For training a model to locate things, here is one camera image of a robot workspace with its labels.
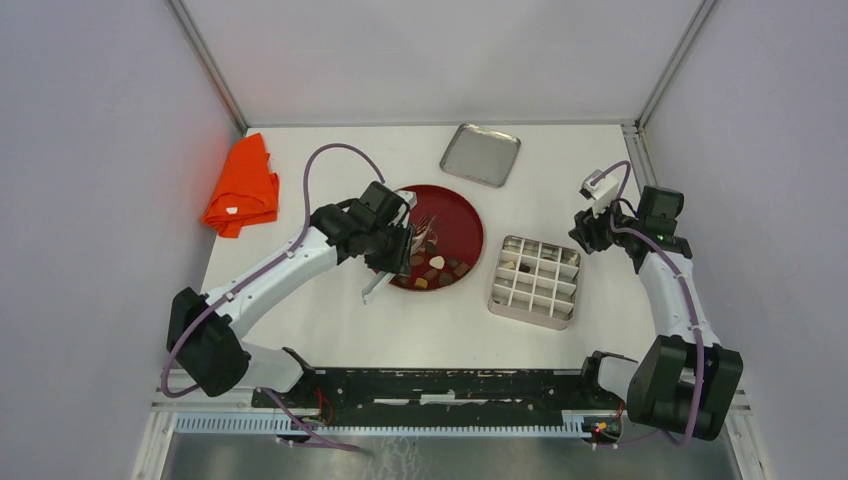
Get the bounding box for silver serving tongs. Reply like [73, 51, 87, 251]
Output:
[361, 214, 435, 305]

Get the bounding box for red round plate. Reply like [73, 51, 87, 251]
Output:
[389, 184, 485, 292]

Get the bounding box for pink tin box with dividers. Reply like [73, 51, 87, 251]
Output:
[488, 235, 581, 331]

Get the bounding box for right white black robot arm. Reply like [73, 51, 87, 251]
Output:
[569, 182, 744, 444]

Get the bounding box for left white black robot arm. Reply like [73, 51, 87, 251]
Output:
[166, 181, 417, 408]

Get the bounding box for white heart chocolate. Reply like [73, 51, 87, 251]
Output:
[429, 256, 446, 270]

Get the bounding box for dark round chocolate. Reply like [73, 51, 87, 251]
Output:
[438, 272, 454, 287]

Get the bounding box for brown chocolate piece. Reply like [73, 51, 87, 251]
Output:
[453, 263, 471, 278]

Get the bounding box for silver tin lid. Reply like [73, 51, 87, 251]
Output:
[439, 123, 522, 188]

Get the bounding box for orange folded cloth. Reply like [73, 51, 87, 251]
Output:
[201, 133, 279, 238]

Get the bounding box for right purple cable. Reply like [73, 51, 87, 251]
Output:
[589, 160, 706, 448]

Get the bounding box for purple cable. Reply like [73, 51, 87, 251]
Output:
[160, 142, 387, 400]
[589, 160, 706, 448]

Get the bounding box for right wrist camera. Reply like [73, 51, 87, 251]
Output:
[579, 170, 619, 217]

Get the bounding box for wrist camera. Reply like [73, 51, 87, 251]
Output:
[395, 189, 417, 210]
[579, 170, 619, 217]

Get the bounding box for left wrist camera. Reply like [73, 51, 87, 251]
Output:
[395, 189, 417, 210]

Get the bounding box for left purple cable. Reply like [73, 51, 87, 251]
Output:
[160, 142, 387, 400]

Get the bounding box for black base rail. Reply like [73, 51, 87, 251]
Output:
[279, 367, 624, 428]

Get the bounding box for white slotted cable duct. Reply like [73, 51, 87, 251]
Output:
[175, 413, 588, 439]

